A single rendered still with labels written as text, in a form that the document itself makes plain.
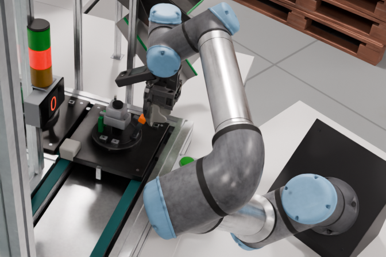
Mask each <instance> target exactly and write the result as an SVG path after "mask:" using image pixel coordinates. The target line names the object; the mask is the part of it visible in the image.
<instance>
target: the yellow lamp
mask: <svg viewBox="0 0 386 257"><path fill-rule="evenodd" d="M30 79H31V83H32V84H33V85H34V86H35V87H41V88H42V87H47V86H49V85H51V84H52V83H53V74H52V65H51V66H50V67H49V68H47V69H43V70H38V69H34V68H32V67H31V66H30Z"/></svg>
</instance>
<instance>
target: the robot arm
mask: <svg viewBox="0 0 386 257"><path fill-rule="evenodd" d="M181 22H182V21H181V11H180V9H179V8H178V7H176V6H175V5H172V4H168V3H160V4H157V5H154V6H153V7H152V8H151V10H150V16H149V31H148V47H147V52H146V62H147V65H144V66H141V67H137V68H133V69H128V70H125V71H121V72H120V73H119V75H118V76H117V78H116V79H115V82H116V84H117V86H118V87H124V86H127V85H131V84H136V83H140V82H143V81H146V82H145V83H146V86H145V89H144V95H143V99H144V104H143V114H144V118H145V120H146V122H147V124H148V125H149V126H151V127H152V125H153V122H159V123H165V122H166V121H167V118H166V117H165V116H164V115H170V114H171V111H173V107H174V105H175V103H176V102H177V101H178V100H179V98H180V96H181V90H182V81H183V80H180V72H181V70H182V67H183V65H181V62H182V61H184V60H185V59H187V58H189V57H191V56H193V55H195V54H197V53H199V55H200V60H201V64H202V69H203V75H204V80H205V84H206V89H207V96H208V99H209V105H210V110H211V116H212V119H213V125H214V130H215V134H214V135H213V137H212V140H211V143H212V147H213V150H212V151H211V153H209V154H208V155H205V156H204V157H202V158H199V159H197V160H194V161H192V162H190V163H188V164H186V165H184V166H182V167H179V168H177V169H175V170H173V171H171V172H169V173H167V174H164V175H162V176H160V177H159V176H157V177H156V179H154V180H152V181H150V182H148V183H147V184H146V185H145V187H144V192H143V200H144V207H145V210H146V214H147V216H148V219H149V221H150V223H151V225H152V227H153V229H154V230H155V231H156V233H157V234H158V235H159V236H160V237H161V238H163V239H165V240H169V239H172V238H174V239H176V238H177V236H180V235H182V234H184V233H194V234H206V233H209V232H211V231H213V230H215V229H216V230H219V231H225V232H230V234H231V236H232V238H233V240H234V241H235V242H236V243H238V246H239V247H241V248H242V249H243V250H247V251H252V250H258V249H261V248H263V247H264V246H266V245H269V244H271V243H274V242H276V241H279V240H281V239H284V238H286V237H289V236H292V235H294V234H296V233H299V232H302V231H305V230H307V229H309V228H311V229H312V230H313V231H315V232H317V233H319V234H323V235H328V236H334V235H339V234H342V233H344V232H346V231H347V230H349V229H350V228H351V227H352V226H353V224H354V223H355V222H356V220H357V217H358V213H359V201H358V197H357V195H356V193H355V191H354V190H353V188H352V187H351V186H350V185H349V184H347V183H346V182H344V181H342V180H340V179H338V178H334V177H322V176H319V175H317V174H301V175H298V176H296V177H294V178H292V179H291V180H289V181H288V182H287V184H286V185H285V186H283V187H281V188H278V189H276V190H274V191H271V192H269V193H267V194H264V195H262V196H261V195H259V194H255V192H256V190H257V188H258V186H259V183H260V181H261V177H262V174H263V169H264V163H265V146H264V140H263V136H262V133H261V130H260V129H259V128H258V127H257V126H256V125H254V124H253V119H252V115H251V112H250V108H249V104H248V100H247V97H246V92H245V88H244V84H243V81H242V77H241V72H240V68H239V65H238V61H237V57H236V53H235V50H234V45H233V41H232V39H231V36H233V35H234V34H235V33H237V32H238V31H239V30H240V24H239V22H238V19H237V16H236V14H235V13H234V11H233V9H232V8H231V7H230V6H229V5H228V4H227V3H225V2H221V3H219V4H217V5H215V6H213V7H209V8H208V9H207V10H206V11H204V12H202V13H200V14H198V15H196V16H195V17H193V18H191V19H189V20H188V21H186V22H184V23H182V24H181Z"/></svg>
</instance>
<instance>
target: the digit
mask: <svg viewBox="0 0 386 257"><path fill-rule="evenodd" d="M48 107H49V118H50V117H51V115H52V114H53V113H54V112H55V110H56V109H57V108H58V93H57V88H56V89H55V91H54V92H53V93H52V95H51V96H50V97H49V98H48Z"/></svg>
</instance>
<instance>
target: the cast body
mask: <svg viewBox="0 0 386 257"><path fill-rule="evenodd" d="M127 107H128V104H126V103H123V102H122V101H120V100H112V101H111V102H110V103H109V105H108V106H107V107H106V112H103V111H101V112H100V113H99V116H103V123H104V124H106V125H109V126H112V127H116V128H118V129H121V130H125V129H126V127H127V126H128V124H129V123H130V121H131V113H128V112H127Z"/></svg>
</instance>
